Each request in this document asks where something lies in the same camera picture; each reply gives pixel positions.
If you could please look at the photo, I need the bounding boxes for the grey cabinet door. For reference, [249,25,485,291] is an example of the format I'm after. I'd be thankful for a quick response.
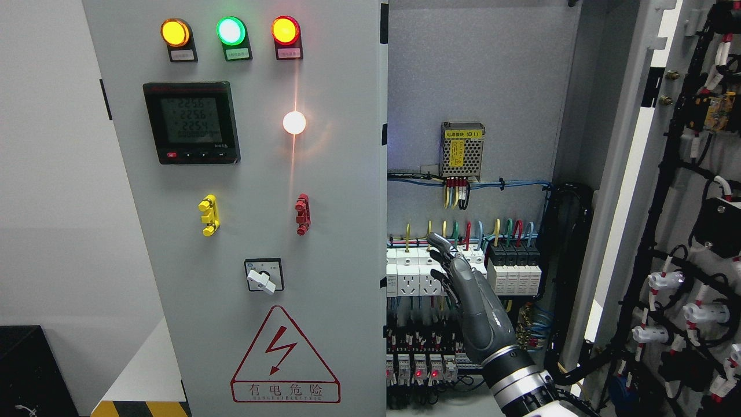
[83,1,387,416]
[556,1,739,416]

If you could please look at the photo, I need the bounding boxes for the relay row with red leds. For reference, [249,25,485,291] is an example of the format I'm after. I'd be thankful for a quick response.
[386,353,458,386]

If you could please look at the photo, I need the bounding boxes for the yellow terminal post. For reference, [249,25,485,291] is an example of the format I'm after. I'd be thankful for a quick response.
[198,193,220,237]

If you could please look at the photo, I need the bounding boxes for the white din rail sockets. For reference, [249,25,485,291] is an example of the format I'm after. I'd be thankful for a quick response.
[386,248,443,298]

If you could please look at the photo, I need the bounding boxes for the red indicator lamp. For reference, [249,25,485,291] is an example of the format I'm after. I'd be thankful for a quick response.
[271,15,303,60]

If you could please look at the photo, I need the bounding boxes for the black box at left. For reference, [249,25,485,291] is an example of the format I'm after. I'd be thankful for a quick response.
[1,325,78,416]

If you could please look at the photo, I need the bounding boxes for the yellow indicator lamp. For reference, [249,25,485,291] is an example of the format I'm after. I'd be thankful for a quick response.
[160,18,198,63]

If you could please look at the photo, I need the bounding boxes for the white glowing indicator lamp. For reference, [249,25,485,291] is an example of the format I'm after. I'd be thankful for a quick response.
[281,111,307,135]

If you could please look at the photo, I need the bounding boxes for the black right cable loom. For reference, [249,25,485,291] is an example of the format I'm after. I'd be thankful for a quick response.
[543,183,614,387]

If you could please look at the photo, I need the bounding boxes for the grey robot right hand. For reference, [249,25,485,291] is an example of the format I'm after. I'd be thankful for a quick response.
[428,233,517,367]

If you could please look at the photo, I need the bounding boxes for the metal mesh power supply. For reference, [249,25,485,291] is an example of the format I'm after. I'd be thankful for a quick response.
[439,121,485,180]

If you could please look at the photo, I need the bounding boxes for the red electric hazard warning sticker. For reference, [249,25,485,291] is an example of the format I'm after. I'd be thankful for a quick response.
[230,305,341,403]

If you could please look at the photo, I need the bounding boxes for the green indicator lamp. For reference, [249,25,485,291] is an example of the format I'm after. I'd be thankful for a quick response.
[215,16,252,62]

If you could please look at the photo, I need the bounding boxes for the black digital power meter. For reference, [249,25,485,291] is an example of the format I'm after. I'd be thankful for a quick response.
[143,81,240,164]

